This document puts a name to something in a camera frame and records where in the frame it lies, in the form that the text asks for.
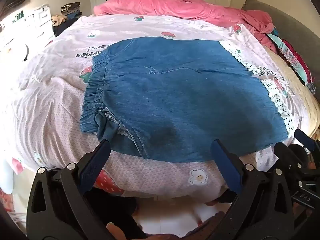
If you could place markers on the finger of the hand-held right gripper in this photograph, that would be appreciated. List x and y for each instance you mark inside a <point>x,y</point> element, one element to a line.
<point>303,139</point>
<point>286,153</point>

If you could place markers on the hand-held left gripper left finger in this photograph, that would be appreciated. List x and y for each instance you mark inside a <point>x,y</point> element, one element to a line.
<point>96,160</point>

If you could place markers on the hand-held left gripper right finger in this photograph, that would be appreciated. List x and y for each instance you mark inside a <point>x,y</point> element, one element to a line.
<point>225,165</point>

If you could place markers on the blue denim pants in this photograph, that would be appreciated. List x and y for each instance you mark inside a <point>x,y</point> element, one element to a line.
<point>175,92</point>

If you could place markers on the person's left hand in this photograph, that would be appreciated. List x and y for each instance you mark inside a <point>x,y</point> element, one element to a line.
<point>116,231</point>

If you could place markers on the beige bed sheet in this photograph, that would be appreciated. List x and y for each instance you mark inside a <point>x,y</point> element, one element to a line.
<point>307,105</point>

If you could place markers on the strawberry print quilt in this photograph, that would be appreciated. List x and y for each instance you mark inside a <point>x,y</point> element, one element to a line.
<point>50,105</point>

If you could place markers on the grey padded headboard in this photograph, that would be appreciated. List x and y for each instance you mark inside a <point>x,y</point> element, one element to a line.
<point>287,30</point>

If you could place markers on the white scalloped headboard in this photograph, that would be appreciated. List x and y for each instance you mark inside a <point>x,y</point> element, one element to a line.
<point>13,52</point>

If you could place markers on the white dresser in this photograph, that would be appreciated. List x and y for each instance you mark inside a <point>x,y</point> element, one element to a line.
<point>40,22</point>

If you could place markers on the pile of dark clothes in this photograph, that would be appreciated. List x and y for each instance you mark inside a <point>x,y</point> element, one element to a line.
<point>67,12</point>

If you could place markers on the pink blanket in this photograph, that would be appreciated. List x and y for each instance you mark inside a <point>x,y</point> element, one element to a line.
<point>175,5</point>

